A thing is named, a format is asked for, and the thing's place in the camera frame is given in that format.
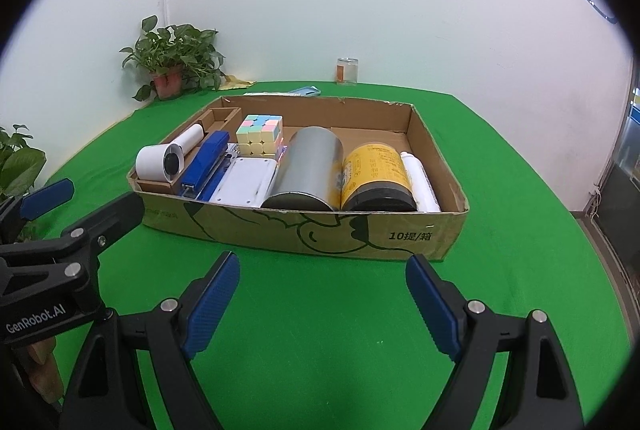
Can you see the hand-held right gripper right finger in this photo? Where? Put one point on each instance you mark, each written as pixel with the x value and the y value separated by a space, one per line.
pixel 435 310

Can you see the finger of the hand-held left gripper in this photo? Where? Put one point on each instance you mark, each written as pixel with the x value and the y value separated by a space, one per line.
pixel 47 199
pixel 115 215

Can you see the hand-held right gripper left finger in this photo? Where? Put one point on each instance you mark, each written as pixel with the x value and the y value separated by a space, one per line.
pixel 210 310

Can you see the white paper roll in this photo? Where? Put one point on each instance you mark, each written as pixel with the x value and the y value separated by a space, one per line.
pixel 152 162

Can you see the blue stapler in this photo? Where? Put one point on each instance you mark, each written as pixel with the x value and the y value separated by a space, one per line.
pixel 205 159

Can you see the cardboard box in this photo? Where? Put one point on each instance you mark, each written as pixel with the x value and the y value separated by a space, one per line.
pixel 300 235

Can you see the white tube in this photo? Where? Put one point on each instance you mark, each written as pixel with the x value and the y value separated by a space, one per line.
pixel 420 182

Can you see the white rectangular device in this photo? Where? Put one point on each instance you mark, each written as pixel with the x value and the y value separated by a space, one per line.
pixel 245 182

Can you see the yellow can with black lid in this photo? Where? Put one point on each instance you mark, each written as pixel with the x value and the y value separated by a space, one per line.
pixel 375 169

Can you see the pastel puzzle cube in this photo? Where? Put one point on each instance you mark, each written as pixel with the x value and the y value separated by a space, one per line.
pixel 260 134

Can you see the silver metal can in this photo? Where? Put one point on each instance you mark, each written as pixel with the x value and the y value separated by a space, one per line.
pixel 305 164

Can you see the person's left hand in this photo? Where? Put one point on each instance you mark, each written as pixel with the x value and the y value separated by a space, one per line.
pixel 47 370

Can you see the large-leaf green plant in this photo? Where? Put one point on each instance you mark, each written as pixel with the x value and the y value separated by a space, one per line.
pixel 20 164

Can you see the green tablecloth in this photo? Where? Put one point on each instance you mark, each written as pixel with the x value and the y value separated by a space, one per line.
pixel 325 320

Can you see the potted green plant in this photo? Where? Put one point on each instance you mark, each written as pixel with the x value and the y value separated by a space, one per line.
pixel 170 44

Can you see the yellow cloth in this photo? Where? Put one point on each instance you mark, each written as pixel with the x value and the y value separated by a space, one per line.
pixel 237 83

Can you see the glass door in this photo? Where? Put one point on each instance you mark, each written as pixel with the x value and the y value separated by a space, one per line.
pixel 625 190

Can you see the light blue flat item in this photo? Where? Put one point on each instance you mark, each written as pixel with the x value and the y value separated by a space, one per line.
pixel 304 90

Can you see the glass jar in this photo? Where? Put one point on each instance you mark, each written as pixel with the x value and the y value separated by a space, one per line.
pixel 346 70

